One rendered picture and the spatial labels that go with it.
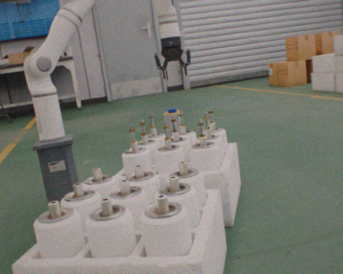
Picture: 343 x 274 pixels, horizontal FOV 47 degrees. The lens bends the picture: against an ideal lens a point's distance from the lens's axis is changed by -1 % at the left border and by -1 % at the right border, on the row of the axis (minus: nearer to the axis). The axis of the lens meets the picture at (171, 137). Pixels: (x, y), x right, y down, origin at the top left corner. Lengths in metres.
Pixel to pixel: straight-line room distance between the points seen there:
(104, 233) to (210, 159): 0.56
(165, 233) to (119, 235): 0.10
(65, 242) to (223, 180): 0.56
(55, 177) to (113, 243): 0.78
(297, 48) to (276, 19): 2.18
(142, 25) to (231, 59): 1.60
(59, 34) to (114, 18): 5.02
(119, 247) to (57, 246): 0.13
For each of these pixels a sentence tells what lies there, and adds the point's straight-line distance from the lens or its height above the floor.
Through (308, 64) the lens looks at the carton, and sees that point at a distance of 5.33.
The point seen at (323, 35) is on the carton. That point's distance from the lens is 5.38.
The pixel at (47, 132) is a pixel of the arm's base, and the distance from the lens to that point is 1.53.
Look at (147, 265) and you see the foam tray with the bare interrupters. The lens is 0.77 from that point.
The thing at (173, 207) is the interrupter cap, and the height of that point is 0.25.
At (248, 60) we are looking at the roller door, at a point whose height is 0.33.
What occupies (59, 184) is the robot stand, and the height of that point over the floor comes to 0.14.
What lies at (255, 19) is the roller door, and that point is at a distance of 7.12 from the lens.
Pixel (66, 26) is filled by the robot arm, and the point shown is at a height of 0.71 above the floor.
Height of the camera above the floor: 0.54
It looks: 11 degrees down
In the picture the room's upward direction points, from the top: 8 degrees counter-clockwise
